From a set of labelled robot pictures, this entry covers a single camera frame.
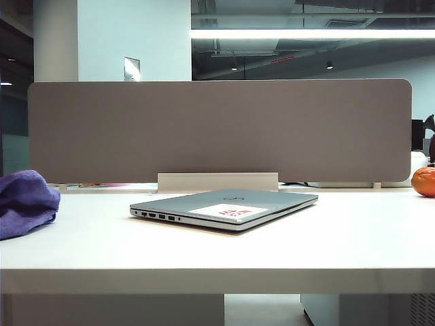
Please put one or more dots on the purple fleece rag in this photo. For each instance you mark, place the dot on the purple fleece rag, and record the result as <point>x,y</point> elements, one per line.
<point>23,203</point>

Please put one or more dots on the silver Dell laptop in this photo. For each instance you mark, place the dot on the silver Dell laptop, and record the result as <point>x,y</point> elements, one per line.
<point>204,203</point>

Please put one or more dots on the grey fabric desk divider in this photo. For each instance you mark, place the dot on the grey fabric desk divider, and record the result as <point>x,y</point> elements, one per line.
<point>217,129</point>

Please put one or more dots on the white red-lettered sticker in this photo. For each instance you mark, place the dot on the white red-lettered sticker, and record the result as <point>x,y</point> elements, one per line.
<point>210,210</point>

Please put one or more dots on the red ceiling sign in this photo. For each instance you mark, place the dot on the red ceiling sign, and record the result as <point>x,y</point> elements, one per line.
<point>282,59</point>

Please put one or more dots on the white rounded object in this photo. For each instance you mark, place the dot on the white rounded object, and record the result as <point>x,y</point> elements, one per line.
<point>417,159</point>

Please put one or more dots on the black computer monitor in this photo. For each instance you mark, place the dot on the black computer monitor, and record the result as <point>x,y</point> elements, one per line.
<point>418,134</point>

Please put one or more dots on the orange mandarin fruit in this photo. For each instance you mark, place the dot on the orange mandarin fruit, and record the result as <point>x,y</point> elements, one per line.
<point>425,181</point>

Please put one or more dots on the dark figurine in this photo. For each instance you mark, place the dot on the dark figurine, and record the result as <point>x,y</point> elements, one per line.
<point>431,124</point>

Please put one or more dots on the silver wall plate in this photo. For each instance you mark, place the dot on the silver wall plate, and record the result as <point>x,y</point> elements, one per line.
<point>132,69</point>

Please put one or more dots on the white divider bracket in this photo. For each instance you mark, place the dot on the white divider bracket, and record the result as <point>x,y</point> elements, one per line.
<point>376,185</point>

